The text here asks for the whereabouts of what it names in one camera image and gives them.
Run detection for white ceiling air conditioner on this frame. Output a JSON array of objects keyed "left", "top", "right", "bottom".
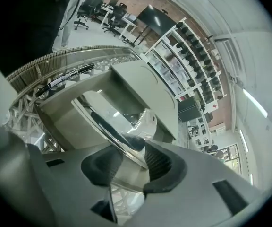
[{"left": 214, "top": 38, "right": 243, "bottom": 77}]

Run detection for row of clear storage boxes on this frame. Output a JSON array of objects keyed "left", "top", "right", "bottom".
[{"left": 147, "top": 41, "right": 198, "bottom": 97}]

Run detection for black pen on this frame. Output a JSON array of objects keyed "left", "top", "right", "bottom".
[{"left": 35, "top": 63, "right": 96, "bottom": 98}]

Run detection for long ceiling lamp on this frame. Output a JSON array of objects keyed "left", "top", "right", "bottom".
[
  {"left": 241, "top": 88, "right": 268, "bottom": 118},
  {"left": 239, "top": 128, "right": 248, "bottom": 151}
]

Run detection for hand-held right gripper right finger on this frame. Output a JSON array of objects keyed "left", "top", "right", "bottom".
[{"left": 126, "top": 139, "right": 262, "bottom": 227}]

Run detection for white shelving rack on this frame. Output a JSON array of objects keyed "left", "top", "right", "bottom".
[{"left": 144, "top": 17, "right": 227, "bottom": 104}]

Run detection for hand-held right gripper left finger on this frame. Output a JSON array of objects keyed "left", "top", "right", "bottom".
[{"left": 26, "top": 142, "right": 124, "bottom": 227}]

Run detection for person's black button shirt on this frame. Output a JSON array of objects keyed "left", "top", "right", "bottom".
[{"left": 0, "top": 0, "right": 64, "bottom": 77}]

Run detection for white desk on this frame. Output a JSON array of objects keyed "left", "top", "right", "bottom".
[{"left": 97, "top": 3, "right": 139, "bottom": 47}]

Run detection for legs in light blue jeans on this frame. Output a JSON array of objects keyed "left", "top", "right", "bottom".
[{"left": 59, "top": 0, "right": 82, "bottom": 48}]

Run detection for rows of small black objects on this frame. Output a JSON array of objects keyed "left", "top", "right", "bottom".
[{"left": 174, "top": 21, "right": 222, "bottom": 99}]

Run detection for black flat monitor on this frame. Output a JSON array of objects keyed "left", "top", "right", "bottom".
[{"left": 136, "top": 4, "right": 177, "bottom": 37}]

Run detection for black office chair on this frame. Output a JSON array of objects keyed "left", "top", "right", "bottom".
[
  {"left": 73, "top": 0, "right": 104, "bottom": 31},
  {"left": 102, "top": 3, "right": 128, "bottom": 37}
]

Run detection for grey plastic tray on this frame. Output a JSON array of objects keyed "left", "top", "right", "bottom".
[{"left": 35, "top": 61, "right": 180, "bottom": 151}]

